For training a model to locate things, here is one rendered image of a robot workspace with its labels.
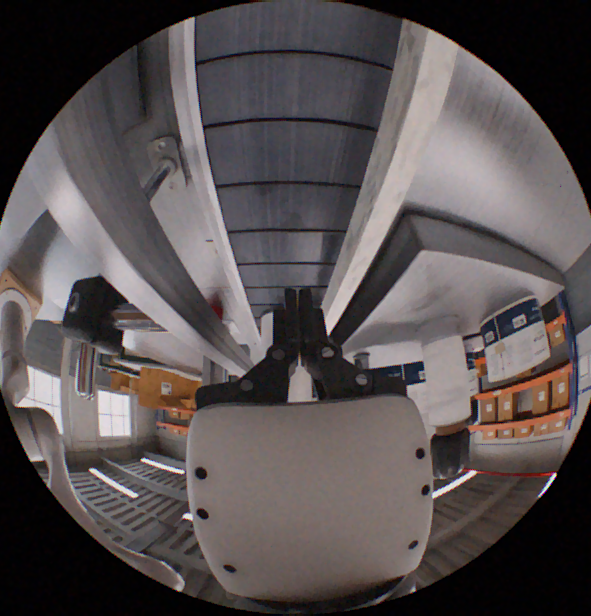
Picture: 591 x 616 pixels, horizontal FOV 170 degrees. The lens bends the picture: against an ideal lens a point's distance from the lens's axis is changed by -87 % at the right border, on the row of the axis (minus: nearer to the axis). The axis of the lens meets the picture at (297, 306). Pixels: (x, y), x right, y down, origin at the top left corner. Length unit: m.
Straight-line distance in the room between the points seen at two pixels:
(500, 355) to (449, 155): 0.42
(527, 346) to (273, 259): 0.49
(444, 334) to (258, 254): 0.32
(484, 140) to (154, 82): 0.25
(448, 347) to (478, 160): 0.29
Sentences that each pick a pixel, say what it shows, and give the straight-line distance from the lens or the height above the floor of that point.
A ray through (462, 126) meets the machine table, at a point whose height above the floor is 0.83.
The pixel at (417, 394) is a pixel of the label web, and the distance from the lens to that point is 0.61.
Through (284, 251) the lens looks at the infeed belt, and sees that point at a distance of 0.16.
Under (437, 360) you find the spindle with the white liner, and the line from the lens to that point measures 0.39.
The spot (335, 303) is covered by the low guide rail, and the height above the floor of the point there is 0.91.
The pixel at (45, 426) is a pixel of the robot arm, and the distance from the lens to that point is 0.55.
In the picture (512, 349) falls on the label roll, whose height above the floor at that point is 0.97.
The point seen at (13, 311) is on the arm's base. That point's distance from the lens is 0.74.
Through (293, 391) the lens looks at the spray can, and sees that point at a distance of 0.23.
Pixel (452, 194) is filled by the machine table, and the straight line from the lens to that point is 0.23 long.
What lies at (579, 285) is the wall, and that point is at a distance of 4.43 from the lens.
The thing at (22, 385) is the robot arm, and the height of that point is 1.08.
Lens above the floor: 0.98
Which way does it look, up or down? 24 degrees down
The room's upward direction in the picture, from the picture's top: 178 degrees clockwise
